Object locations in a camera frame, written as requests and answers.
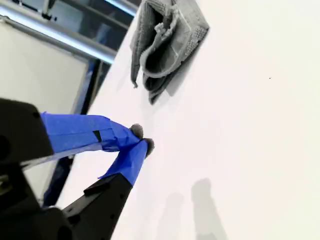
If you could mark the grey striped towel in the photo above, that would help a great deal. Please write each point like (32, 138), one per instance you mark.
(180, 45)

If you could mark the white panel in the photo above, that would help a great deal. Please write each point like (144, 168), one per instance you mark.
(37, 70)

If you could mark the aluminium frame rail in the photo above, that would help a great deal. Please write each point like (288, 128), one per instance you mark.
(62, 37)

